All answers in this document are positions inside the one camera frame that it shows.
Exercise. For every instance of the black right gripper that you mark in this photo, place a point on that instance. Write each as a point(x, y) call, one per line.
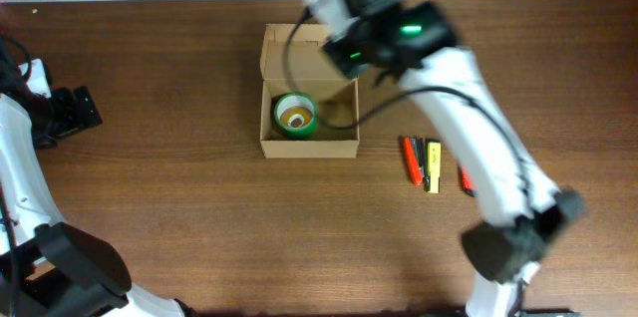
point(337, 48)

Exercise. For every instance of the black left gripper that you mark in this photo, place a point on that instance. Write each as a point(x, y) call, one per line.
point(72, 119)

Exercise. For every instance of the cardboard box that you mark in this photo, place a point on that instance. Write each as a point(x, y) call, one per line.
point(292, 60)

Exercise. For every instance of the green tape roll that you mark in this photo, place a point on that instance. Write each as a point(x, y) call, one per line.
point(292, 100)

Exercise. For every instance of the small yellow tape roll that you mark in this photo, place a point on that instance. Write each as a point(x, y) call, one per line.
point(296, 118)

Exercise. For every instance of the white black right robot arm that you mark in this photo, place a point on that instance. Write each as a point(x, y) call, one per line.
point(523, 211)

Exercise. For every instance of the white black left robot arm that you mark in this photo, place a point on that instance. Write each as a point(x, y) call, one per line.
point(50, 268)

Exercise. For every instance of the yellow highlighter pen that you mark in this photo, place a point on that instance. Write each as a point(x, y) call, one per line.
point(433, 166)

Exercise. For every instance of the red utility knife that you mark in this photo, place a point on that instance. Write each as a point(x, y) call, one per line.
point(465, 182)

